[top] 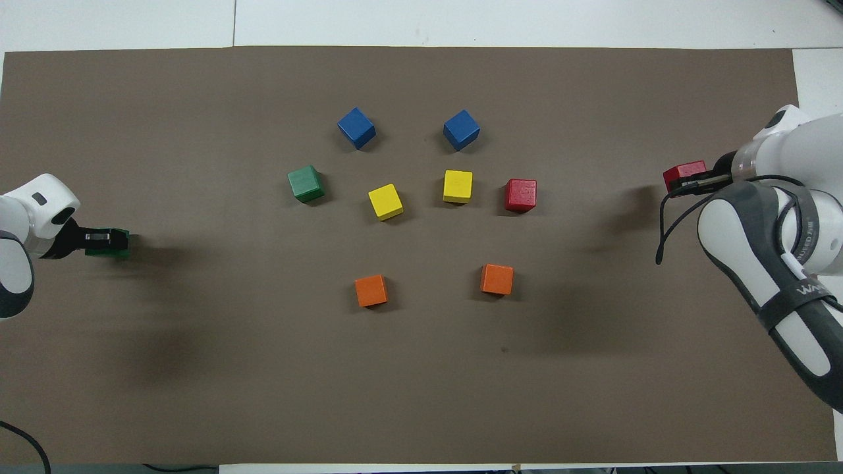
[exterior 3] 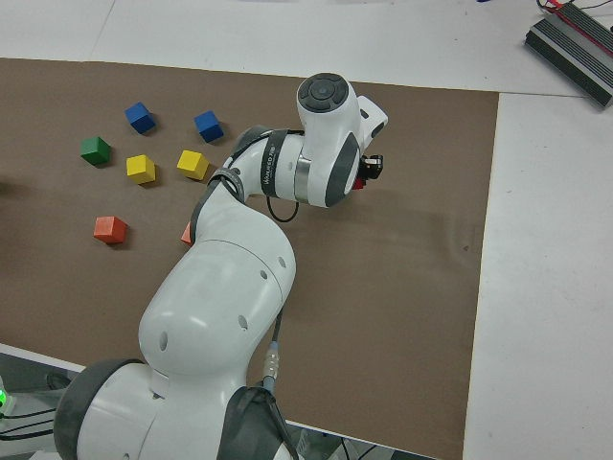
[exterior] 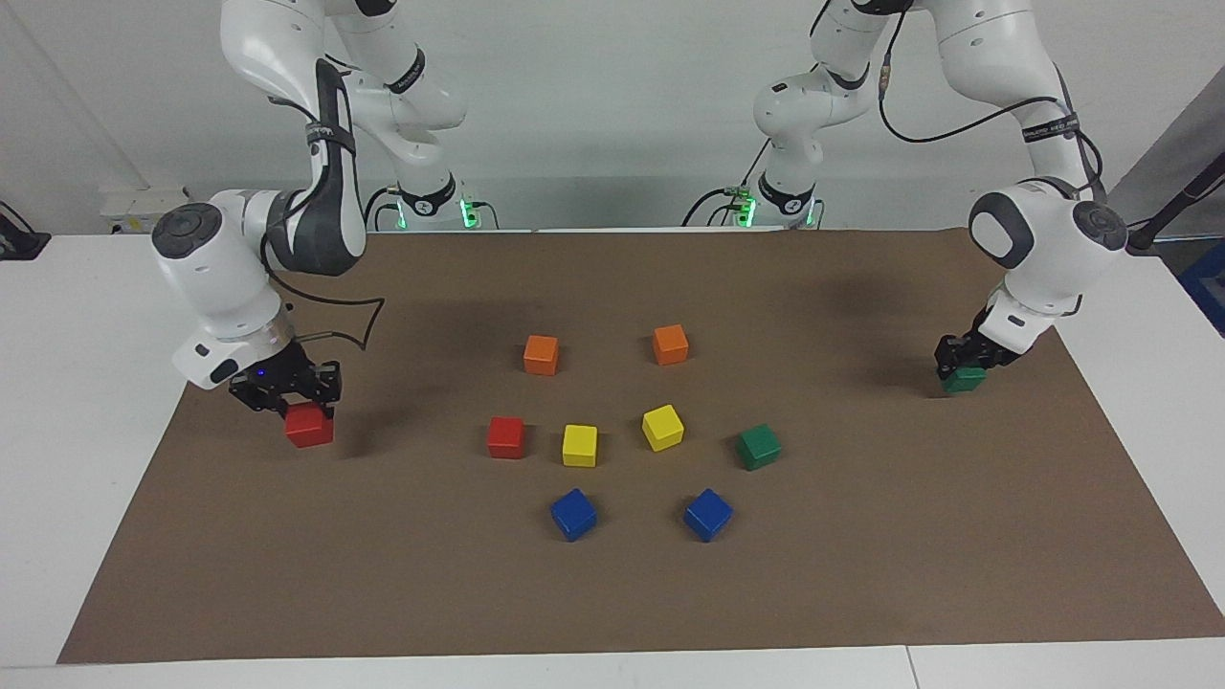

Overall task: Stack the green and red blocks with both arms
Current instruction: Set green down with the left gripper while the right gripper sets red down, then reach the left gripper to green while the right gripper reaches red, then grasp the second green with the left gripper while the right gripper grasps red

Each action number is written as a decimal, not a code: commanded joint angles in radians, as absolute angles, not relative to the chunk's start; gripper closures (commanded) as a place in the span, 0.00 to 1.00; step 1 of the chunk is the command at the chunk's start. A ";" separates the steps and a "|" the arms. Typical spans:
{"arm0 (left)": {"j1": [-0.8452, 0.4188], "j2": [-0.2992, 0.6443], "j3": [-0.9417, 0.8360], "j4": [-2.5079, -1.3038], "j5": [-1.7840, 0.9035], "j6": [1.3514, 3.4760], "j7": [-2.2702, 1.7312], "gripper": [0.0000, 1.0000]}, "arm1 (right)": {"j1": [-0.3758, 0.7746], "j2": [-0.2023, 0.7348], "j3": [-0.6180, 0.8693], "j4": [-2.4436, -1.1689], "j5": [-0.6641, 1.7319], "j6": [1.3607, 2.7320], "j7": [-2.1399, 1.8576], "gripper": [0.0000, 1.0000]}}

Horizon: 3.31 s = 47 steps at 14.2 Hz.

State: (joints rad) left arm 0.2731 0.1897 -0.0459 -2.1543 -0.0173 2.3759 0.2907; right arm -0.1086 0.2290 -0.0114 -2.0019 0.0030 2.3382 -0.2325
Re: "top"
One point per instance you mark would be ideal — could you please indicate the blue wooden block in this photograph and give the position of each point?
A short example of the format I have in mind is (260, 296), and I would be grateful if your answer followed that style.
(461, 130)
(356, 128)

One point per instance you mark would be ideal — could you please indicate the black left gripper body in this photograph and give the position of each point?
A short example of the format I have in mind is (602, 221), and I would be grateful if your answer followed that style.
(99, 242)

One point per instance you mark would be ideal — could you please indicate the orange wooden block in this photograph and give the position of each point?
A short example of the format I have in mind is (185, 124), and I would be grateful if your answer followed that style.
(371, 290)
(496, 279)

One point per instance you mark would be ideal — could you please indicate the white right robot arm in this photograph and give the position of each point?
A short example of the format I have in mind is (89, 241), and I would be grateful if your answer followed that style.
(757, 263)

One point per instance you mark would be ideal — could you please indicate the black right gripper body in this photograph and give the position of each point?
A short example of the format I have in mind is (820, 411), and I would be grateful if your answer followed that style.
(698, 185)

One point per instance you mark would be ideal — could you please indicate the yellow wooden block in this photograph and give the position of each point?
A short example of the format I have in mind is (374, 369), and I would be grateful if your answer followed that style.
(458, 186)
(385, 201)

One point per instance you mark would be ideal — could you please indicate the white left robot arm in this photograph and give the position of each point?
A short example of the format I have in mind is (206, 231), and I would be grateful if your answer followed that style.
(26, 210)

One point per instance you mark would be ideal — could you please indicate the brown table mat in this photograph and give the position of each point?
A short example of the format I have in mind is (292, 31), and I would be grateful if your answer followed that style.
(263, 362)

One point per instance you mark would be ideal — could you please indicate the red wooden block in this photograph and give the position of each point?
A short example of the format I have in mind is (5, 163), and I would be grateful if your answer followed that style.
(520, 195)
(685, 169)

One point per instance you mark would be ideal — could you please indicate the green wooden block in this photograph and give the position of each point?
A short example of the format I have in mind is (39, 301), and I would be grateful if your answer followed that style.
(305, 183)
(108, 255)

